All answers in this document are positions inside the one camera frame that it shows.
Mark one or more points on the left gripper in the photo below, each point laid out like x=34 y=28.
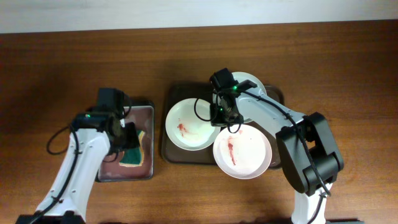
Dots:
x=133 y=141

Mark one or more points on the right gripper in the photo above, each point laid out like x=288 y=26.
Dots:
x=214 y=108

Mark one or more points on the green and yellow sponge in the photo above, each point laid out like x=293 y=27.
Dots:
x=134 y=157

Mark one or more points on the pinkish white plate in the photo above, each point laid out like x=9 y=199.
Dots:
x=242 y=152

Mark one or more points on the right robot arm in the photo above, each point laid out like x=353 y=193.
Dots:
x=308 y=152

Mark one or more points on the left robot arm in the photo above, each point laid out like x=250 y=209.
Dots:
x=96 y=133

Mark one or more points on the metal baking tray with water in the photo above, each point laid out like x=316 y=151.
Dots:
x=142 y=114

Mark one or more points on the brown plastic serving tray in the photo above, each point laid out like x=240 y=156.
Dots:
x=173 y=154

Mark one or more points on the pale green plate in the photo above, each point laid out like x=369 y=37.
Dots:
x=240 y=77

